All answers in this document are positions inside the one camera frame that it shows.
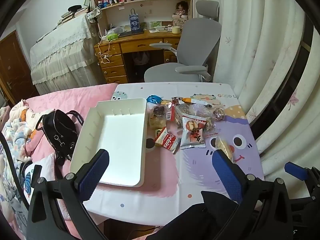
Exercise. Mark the dark cloth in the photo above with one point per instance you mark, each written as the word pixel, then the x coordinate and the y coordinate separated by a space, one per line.
pixel 195 220

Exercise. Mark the wooden bookshelf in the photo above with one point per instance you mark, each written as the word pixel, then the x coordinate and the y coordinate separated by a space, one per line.
pixel 147 10

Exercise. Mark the white cartoon pillow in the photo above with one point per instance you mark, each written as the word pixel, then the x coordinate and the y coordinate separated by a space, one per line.
pixel 48 165

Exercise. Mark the cartoon printed tablecloth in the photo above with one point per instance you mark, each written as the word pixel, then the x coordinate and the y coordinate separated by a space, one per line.
pixel 195 167

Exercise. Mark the red white snack packet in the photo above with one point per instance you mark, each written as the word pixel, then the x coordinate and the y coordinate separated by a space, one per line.
pixel 167 141

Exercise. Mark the white lace cover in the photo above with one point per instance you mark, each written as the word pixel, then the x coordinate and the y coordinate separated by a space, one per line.
pixel 62 50

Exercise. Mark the blue snack packet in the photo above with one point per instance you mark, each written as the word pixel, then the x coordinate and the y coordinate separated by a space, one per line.
pixel 153 99

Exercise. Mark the doll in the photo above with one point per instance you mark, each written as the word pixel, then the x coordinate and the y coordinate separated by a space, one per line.
pixel 180 8

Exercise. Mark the clear packet with text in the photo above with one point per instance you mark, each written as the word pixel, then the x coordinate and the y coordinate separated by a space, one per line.
pixel 182 112

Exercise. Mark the white packet red picture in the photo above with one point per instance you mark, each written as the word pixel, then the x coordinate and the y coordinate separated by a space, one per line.
pixel 192 135

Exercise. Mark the black handbag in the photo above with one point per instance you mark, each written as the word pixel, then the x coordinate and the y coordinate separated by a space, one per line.
pixel 57 127

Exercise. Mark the clear plastic snack bag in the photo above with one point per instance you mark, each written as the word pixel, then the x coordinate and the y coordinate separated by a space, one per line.
pixel 200 110

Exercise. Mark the wooden desk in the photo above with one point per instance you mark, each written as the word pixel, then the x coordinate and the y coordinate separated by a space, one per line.
pixel 135 46

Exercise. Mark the white floral curtain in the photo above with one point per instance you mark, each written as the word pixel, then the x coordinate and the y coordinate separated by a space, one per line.
pixel 262 42

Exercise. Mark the yellow clear snack packet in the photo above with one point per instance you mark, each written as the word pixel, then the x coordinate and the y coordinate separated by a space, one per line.
pixel 223 146

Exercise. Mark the printed blanket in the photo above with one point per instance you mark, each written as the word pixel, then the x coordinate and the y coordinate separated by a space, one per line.
pixel 15 135

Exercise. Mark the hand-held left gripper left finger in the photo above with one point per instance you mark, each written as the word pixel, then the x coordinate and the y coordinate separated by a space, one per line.
pixel 95 172

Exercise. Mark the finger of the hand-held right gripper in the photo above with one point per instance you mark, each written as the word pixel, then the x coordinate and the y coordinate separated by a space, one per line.
pixel 296 171

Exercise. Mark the clear nut packet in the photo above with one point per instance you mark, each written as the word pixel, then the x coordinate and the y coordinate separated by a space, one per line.
pixel 210 125

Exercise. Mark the blue gift bag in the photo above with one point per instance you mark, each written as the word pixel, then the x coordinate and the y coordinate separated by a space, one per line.
pixel 135 23

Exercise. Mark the white plastic tray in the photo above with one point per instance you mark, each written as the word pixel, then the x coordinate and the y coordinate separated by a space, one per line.
pixel 120 135

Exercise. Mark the pink bedsheet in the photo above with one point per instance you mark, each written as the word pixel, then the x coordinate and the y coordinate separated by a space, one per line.
pixel 75 95

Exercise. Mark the pale yellow cup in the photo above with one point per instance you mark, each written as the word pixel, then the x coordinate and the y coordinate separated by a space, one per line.
pixel 176 30

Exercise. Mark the dark brown snack packet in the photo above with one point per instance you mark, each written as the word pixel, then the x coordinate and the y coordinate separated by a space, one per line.
pixel 158 111

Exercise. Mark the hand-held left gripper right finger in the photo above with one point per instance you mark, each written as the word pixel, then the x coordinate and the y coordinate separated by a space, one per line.
pixel 227 177

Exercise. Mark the red striped snack packet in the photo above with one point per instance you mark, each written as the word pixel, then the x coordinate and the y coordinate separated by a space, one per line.
pixel 170 110

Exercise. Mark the small gold snack packet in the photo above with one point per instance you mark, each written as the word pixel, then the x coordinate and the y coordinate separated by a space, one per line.
pixel 165 102

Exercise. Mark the floral fabric bag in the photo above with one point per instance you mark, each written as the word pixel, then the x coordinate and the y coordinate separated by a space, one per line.
pixel 95 13

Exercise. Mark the orange white bar packet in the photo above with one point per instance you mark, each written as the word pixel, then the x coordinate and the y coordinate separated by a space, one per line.
pixel 197 101

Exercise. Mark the stack of books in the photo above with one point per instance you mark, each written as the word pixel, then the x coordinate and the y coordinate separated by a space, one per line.
pixel 75 13

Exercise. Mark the grey office chair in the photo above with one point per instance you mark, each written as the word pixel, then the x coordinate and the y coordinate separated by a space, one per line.
pixel 197 40

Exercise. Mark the brown wooden door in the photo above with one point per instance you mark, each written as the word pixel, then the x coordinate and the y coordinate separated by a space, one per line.
pixel 15 65

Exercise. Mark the green tissue pack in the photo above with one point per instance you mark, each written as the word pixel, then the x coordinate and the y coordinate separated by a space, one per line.
pixel 111 37

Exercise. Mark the round brown candy pack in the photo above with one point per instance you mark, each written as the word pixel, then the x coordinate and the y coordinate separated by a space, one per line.
pixel 218 114

